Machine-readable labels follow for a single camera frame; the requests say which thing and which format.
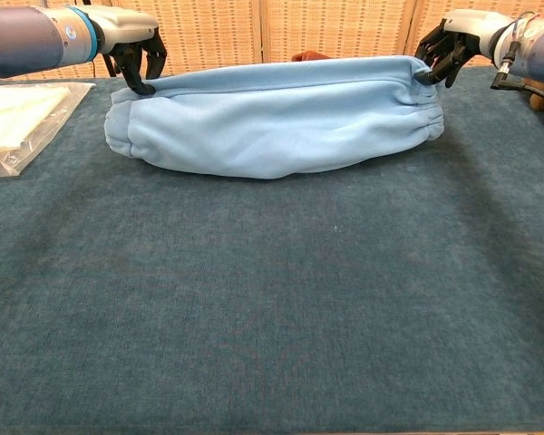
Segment black and silver left hand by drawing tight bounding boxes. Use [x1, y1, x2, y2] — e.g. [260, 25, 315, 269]
[92, 5, 169, 97]

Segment black and silver right hand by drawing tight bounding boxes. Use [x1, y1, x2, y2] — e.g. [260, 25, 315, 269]
[414, 9, 504, 90]

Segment blue sweatpants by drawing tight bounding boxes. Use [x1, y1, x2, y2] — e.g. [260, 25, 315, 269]
[104, 54, 445, 181]

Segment bamboo folding screen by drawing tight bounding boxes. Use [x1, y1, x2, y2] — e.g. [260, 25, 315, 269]
[0, 0, 544, 82]

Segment clear bag with white garment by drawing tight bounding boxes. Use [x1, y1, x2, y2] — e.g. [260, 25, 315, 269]
[0, 82, 96, 179]

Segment rust brown crumpled cloth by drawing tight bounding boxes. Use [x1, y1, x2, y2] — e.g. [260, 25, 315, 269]
[291, 50, 332, 63]

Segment teal table mat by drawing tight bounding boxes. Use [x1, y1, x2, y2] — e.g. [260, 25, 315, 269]
[0, 66, 544, 434]

